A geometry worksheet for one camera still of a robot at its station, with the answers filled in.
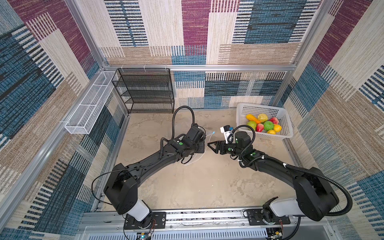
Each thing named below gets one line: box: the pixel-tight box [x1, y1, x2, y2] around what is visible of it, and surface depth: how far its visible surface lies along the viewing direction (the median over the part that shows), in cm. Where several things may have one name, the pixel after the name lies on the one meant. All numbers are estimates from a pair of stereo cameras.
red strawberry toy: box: [256, 123, 264, 133], surface depth 105 cm
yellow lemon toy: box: [273, 124, 282, 133], surface depth 105 cm
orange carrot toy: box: [245, 114, 261, 124], surface depth 113 cm
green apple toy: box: [246, 120, 257, 131], surface depth 107 cm
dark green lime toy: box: [263, 120, 274, 131], surface depth 105 cm
